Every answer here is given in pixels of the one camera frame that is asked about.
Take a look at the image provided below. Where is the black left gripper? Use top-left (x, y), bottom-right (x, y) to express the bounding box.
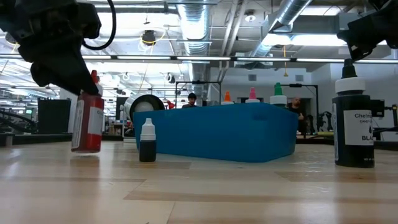
top-left (0, 0), bottom-right (102, 96)

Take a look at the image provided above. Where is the pink food coloring bottle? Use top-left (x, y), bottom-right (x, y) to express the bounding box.
top-left (244, 87), bottom-right (261, 104)

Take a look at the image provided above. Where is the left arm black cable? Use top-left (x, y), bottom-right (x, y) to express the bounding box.
top-left (81, 0), bottom-right (118, 51)

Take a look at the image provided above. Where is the person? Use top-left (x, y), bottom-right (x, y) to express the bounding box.
top-left (287, 96), bottom-right (307, 134)
top-left (182, 92), bottom-right (201, 109)

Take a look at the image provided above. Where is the red food coloring bottle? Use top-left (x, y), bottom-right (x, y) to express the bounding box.
top-left (70, 70), bottom-right (106, 154)

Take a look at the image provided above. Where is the green food coloring bottle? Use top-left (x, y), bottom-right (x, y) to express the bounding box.
top-left (269, 82), bottom-right (288, 108)

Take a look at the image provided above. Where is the orange food coloring bottle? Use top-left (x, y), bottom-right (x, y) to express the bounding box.
top-left (221, 90), bottom-right (234, 105)

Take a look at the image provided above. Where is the blue plastic bin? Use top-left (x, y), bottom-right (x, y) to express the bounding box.
top-left (132, 102), bottom-right (299, 164)

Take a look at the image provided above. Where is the black cabinet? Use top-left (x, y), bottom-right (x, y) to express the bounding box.
top-left (37, 98), bottom-right (72, 134)

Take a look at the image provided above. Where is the long overhead light strip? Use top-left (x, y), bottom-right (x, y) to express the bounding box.
top-left (0, 54), bottom-right (398, 65)

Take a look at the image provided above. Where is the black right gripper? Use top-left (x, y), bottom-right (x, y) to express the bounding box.
top-left (337, 0), bottom-right (398, 62)

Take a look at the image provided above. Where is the silver slanted ventilation duct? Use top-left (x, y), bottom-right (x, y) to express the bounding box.
top-left (248, 0), bottom-right (313, 58)

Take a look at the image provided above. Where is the black metal stand frame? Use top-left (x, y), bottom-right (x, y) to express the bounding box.
top-left (174, 80), bottom-right (222, 105)
top-left (281, 83), bottom-right (320, 133)

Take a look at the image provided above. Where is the black food coloring bottle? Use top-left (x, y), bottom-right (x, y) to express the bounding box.
top-left (331, 58), bottom-right (376, 169)

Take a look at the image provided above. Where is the black wall monitor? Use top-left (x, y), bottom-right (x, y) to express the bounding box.
top-left (369, 99), bottom-right (386, 118)

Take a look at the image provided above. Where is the small white-capped dropper bottle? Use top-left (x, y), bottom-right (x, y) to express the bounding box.
top-left (139, 118), bottom-right (157, 163)

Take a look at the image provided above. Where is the black hanging ceiling lamp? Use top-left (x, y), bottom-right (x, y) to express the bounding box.
top-left (141, 29), bottom-right (157, 47)

